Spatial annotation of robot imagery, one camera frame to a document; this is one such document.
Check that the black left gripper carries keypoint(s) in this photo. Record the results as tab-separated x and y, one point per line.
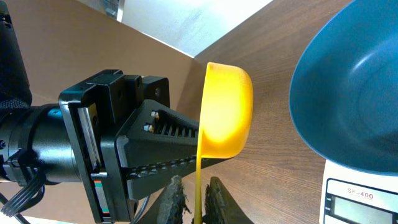
159	143

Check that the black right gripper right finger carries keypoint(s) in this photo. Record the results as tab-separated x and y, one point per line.
221	207

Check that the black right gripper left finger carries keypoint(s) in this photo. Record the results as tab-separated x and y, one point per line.
169	207

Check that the yellow plastic measuring scoop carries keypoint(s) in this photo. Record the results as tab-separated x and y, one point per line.
225	118

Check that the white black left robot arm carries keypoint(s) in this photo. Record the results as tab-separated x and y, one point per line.
35	148

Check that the white digital kitchen scale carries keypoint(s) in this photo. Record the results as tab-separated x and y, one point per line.
352	196

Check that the teal blue bowl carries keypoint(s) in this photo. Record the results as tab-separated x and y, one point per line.
343	92

